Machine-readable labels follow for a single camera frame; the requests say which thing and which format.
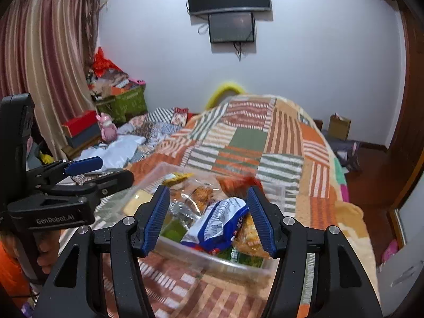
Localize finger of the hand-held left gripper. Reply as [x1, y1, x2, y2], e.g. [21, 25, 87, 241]
[42, 169, 135, 206]
[26, 156, 104, 187]

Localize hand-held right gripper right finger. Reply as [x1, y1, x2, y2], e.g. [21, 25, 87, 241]
[247, 185, 385, 318]

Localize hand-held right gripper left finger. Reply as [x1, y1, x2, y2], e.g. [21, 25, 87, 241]
[35, 185, 171, 318]

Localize yellow snack packet orange seal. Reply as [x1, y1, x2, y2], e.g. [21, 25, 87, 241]
[232, 219, 271, 259]

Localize blue white snack packet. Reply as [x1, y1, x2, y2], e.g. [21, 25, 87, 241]
[180, 197, 250, 253]

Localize clear plastic container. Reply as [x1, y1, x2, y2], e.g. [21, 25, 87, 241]
[121, 162, 288, 280]

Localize person's left hand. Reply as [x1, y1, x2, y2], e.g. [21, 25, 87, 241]
[36, 231, 62, 274]

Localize green snack packet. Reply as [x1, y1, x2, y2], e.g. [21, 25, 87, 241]
[161, 220, 186, 243]
[219, 248, 266, 270]

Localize beige block packet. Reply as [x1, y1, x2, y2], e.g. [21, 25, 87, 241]
[122, 190, 153, 217]

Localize grey box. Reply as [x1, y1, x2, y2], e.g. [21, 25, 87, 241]
[66, 126, 101, 149]

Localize white cloth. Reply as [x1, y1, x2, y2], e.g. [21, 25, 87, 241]
[71, 136, 146, 173]

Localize red orange snack packet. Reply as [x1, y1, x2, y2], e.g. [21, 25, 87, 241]
[217, 175, 264, 203]

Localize pink toy figure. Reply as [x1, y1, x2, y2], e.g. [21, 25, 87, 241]
[96, 113, 117, 143]

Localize red box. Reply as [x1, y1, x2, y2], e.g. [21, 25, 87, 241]
[62, 110, 98, 136]

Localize orange noodle snack packet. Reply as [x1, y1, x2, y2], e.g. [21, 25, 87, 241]
[189, 185, 213, 213]

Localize green storage box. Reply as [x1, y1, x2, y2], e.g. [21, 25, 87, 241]
[96, 84, 148, 125]

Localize striped patchwork blanket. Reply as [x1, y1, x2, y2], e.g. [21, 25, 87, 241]
[60, 94, 380, 318]

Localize pile of papers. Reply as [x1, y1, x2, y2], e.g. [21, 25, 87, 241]
[87, 68, 146, 101]

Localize dark bag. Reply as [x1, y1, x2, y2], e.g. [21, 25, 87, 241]
[328, 139, 362, 173]

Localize red plastic bag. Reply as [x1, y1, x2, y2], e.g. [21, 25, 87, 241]
[93, 47, 117, 77]

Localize striped curtain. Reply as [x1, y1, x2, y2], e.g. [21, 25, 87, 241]
[0, 0, 107, 160]

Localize cardboard box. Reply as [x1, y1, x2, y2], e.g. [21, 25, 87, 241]
[329, 114, 352, 141]

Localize yellow foam tube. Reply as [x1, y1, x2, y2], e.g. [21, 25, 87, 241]
[205, 80, 244, 110]

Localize black hanging cables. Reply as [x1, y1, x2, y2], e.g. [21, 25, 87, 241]
[232, 41, 246, 62]

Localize small wall monitor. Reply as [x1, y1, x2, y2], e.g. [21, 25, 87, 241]
[208, 11, 255, 43]

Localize wooden door frame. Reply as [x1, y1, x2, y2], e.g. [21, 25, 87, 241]
[386, 0, 424, 160]

